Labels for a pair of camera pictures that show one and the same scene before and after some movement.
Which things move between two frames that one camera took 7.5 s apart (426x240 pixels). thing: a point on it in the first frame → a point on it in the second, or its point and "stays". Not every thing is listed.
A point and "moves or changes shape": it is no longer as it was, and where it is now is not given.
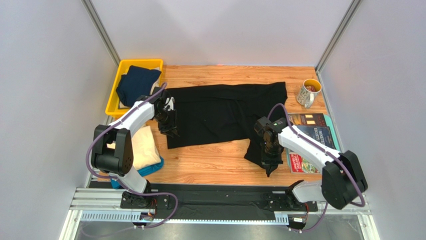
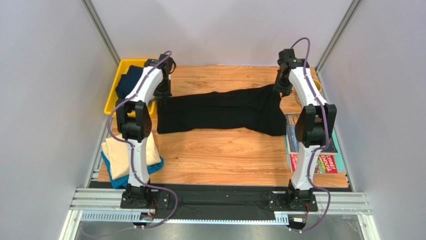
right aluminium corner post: [336, 36] stays
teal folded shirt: [115, 184] stays
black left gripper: [167, 129] → [160, 95]
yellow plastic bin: [112, 107] stays
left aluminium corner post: [101, 31] stays
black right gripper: [268, 157] → [280, 88]
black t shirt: [214, 113] moves or changes shape
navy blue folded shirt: [137, 82] stays
